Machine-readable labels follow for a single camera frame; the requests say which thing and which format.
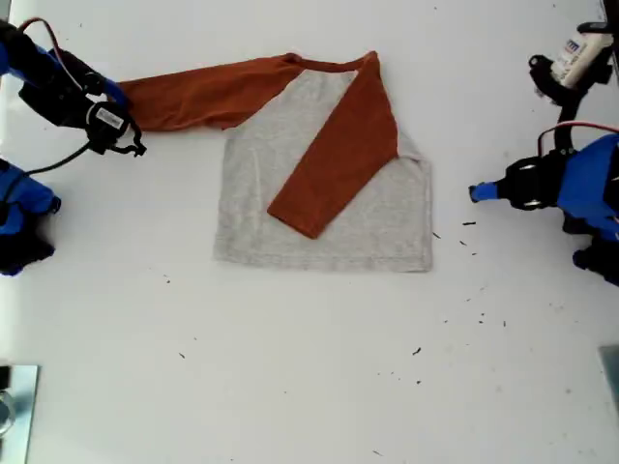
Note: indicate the grey and rust raglan t-shirt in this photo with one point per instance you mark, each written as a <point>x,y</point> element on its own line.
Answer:
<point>300,217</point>

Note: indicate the black clamp piece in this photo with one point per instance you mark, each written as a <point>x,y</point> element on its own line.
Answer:
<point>4,377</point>

